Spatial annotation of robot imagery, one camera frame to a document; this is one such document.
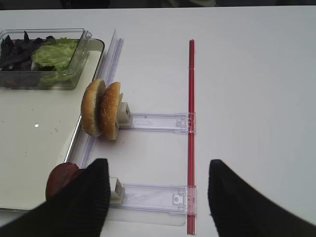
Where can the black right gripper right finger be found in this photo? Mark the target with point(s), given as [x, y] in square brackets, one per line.
[238, 210]

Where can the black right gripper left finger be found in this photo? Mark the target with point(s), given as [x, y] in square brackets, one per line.
[78, 210]

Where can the red meat patty stack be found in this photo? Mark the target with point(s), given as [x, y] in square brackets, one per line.
[59, 177]

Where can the green lettuce leaves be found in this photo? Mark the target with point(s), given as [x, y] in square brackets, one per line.
[53, 59]

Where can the white pusher block lower right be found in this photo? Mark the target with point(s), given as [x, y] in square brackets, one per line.
[117, 191]

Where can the white pusher block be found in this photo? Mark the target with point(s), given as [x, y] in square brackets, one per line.
[117, 191]
[124, 117]

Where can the right clear long divider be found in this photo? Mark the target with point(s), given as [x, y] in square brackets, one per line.
[82, 145]

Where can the right clear lower cross track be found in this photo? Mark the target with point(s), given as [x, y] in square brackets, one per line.
[173, 199]

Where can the clear cross track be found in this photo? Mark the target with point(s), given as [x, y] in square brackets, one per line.
[173, 199]
[175, 123]

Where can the white rectangular metal tray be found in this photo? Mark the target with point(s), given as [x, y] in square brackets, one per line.
[36, 132]

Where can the sesame bun top near tray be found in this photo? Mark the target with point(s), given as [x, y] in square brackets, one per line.
[90, 107]

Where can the white pusher block upper right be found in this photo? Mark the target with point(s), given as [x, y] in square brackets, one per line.
[124, 117]

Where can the right clear upper cross track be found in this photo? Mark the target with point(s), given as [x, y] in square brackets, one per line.
[175, 123]

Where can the sesame bun top outer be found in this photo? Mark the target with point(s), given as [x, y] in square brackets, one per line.
[108, 111]

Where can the clear plastic salad container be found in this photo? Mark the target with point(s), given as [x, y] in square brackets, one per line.
[30, 79]

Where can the purple cabbage leaves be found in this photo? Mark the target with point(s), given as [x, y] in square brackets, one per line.
[16, 55]

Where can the right red plastic rail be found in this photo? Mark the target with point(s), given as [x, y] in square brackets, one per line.
[191, 138]

